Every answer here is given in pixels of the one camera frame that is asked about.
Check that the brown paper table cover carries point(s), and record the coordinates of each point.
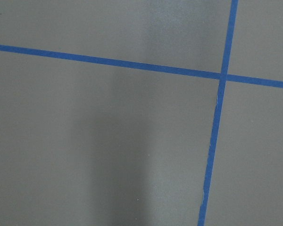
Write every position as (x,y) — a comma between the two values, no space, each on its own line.
(141,112)

